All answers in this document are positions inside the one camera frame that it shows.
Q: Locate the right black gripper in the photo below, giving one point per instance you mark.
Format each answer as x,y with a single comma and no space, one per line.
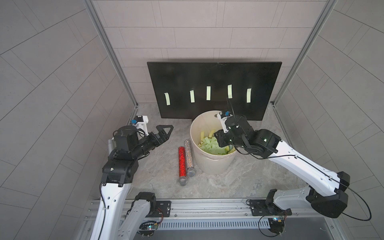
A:
221,135

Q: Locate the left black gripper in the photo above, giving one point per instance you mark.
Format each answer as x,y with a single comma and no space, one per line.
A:
156,137

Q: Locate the green sticky note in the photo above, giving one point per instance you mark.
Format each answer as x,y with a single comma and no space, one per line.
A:
192,96
249,93
230,91
167,97
208,93

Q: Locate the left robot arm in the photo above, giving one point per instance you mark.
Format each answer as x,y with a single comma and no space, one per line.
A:
117,177

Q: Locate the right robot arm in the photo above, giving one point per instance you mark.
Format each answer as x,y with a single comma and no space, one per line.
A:
325,190

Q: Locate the discarded sticky notes pile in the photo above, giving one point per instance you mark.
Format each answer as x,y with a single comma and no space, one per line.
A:
210,145

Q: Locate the black flat monitor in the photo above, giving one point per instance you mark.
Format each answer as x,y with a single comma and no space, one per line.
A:
178,78

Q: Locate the cream waste bin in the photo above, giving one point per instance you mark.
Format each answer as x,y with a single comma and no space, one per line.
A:
210,164

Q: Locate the silver glitter tube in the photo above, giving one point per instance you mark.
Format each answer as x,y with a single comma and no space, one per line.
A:
189,159

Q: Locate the red glitter tube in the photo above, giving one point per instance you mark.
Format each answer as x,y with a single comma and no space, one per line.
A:
182,167

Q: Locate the left circuit board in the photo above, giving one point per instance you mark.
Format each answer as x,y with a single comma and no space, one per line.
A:
148,228

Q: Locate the circuit board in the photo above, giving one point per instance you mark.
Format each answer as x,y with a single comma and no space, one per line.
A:
277,226
148,228

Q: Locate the right circuit board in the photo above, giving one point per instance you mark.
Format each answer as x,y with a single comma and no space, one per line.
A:
277,226

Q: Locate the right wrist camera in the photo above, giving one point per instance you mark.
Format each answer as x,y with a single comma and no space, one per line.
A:
222,116

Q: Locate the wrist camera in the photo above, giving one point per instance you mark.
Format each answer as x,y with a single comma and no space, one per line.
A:
140,123
222,116

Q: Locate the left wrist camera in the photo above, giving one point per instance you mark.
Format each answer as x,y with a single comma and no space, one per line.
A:
140,123

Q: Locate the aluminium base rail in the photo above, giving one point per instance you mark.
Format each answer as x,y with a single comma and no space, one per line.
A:
214,214

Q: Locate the left aluminium frame post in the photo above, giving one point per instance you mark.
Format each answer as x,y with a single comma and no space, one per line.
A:
90,7

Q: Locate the aluminium frame post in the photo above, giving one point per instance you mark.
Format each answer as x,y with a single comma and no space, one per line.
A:
320,22
90,7

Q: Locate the right aluminium frame post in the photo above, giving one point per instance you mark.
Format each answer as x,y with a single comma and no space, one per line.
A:
320,22

